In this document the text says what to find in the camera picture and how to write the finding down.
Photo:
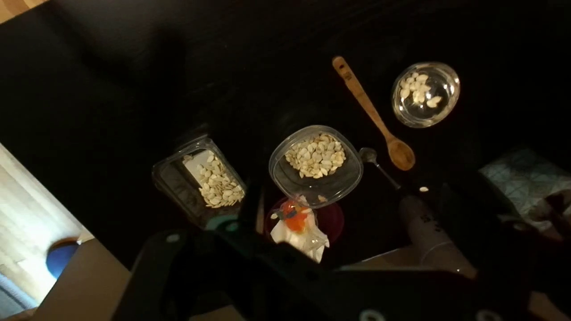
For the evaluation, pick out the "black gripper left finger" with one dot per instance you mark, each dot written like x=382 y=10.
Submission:
x=178 y=279

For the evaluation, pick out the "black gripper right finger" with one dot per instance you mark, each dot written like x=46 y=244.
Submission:
x=428 y=297

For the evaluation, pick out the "small silver metal bowl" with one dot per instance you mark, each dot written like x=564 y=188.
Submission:
x=446 y=81

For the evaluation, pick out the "small red bowl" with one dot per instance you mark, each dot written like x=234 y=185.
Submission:
x=333 y=220

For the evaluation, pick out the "trash bin with white bag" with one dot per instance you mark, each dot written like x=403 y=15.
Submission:
x=523 y=179

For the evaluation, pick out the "rectangular clear plastic container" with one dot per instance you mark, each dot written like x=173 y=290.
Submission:
x=171 y=179

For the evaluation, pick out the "white seeds heap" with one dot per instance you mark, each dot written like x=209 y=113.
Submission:
x=216 y=185
x=416 y=90
x=314 y=156

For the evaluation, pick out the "blue round object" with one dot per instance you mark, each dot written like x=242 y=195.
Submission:
x=60 y=260

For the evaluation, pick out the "round clear plastic container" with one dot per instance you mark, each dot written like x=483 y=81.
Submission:
x=285 y=179

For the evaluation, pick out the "small metal spoon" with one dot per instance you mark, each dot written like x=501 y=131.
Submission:
x=367 y=156

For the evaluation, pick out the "black tablecloth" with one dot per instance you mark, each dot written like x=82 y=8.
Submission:
x=118 y=90

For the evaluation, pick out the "wooden spoon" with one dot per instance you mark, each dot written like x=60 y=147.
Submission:
x=362 y=99

